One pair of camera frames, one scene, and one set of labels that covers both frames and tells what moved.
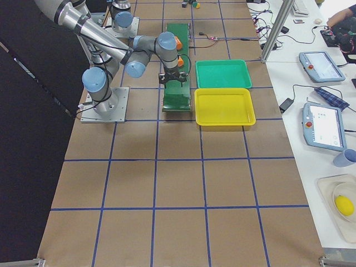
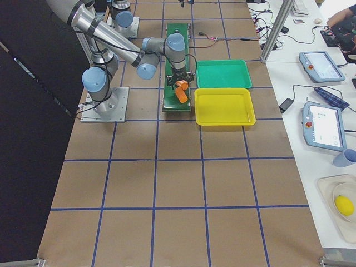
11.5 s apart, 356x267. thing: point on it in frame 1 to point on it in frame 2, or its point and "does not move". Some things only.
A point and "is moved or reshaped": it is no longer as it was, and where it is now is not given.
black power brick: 284,106 does not move
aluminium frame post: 278,29 does not move
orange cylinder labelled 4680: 179,44 is moved or reshaped
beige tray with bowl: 330,188 does not move
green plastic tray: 222,74 does not move
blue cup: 345,159 does not move
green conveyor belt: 177,98 does not move
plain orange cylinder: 180,62 is moved or reshaped
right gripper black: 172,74 to 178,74
